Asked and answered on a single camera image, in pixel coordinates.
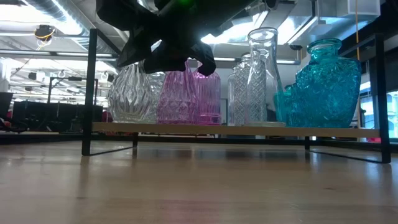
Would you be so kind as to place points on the black office furniture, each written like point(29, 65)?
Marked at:
point(46, 118)

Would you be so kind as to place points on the grey ceiling pipe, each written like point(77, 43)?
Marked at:
point(62, 54)

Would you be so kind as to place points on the silver ventilation duct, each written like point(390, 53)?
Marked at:
point(62, 14)

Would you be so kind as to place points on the black metal table frame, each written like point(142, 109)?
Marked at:
point(37, 137)

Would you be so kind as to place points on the wide pink glass vase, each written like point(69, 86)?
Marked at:
point(210, 99)

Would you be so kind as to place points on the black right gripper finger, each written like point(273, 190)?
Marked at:
point(136, 48)
point(205, 60)

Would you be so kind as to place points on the white ceiling air unit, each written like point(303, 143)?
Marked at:
point(357, 9)

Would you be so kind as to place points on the slim-necked pink glass vase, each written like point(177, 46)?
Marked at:
point(177, 102)

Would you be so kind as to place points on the diamond-cut clear cylinder vase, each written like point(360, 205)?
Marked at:
point(237, 99)

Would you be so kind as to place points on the teal glass vase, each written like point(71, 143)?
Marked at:
point(329, 90)
point(280, 107)

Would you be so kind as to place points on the black background rig frame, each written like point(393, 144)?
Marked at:
point(73, 78)

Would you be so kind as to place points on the wavy ribbed clear glass vase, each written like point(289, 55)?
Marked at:
point(127, 99)

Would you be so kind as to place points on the wooden shelf with black frame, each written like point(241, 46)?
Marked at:
point(217, 129)

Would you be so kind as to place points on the clear glass carafe vase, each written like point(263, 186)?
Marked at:
point(262, 62)

